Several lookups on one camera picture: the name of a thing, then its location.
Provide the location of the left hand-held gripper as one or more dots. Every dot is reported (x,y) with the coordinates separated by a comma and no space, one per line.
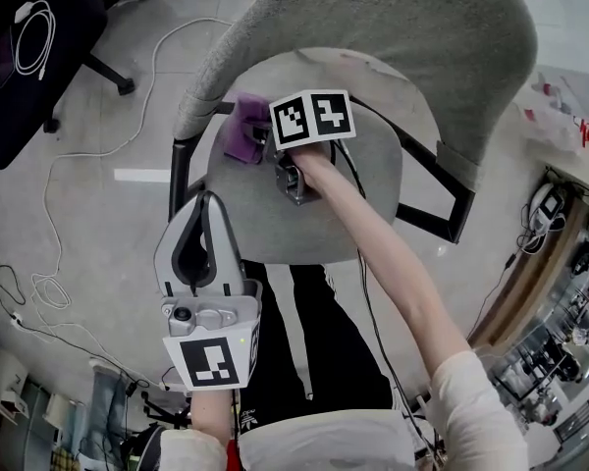
(211,361)

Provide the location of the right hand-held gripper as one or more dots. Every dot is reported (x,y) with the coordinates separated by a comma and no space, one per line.
(294,120)

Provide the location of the purple cleaning cloth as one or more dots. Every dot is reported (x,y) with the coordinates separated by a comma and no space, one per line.
(240,145)

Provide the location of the grey-green chair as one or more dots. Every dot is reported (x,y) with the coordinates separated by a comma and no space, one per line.
(324,204)

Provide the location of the person's right forearm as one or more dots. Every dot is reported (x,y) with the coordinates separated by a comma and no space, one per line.
(388,268)

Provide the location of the person's left forearm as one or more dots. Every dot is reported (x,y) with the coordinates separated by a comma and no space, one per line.
(213,415)

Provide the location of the black office chair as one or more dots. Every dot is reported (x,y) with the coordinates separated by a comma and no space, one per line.
(24,111)

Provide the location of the person's black trousers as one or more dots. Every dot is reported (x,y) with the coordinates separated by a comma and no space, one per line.
(324,351)

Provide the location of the white power strip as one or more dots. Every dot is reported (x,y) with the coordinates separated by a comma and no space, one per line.
(16,318)

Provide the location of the person's white shirt torso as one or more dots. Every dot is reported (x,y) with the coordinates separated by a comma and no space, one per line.
(334,439)

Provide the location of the white shelf unit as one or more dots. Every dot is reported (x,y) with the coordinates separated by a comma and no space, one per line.
(5,381)

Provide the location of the dark phone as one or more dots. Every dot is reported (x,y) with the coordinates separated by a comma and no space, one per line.
(4,62)

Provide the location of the white device with screen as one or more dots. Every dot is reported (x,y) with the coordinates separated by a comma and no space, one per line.
(550,209)

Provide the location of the brown wooden plank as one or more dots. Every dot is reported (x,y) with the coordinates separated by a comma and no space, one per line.
(530,273)

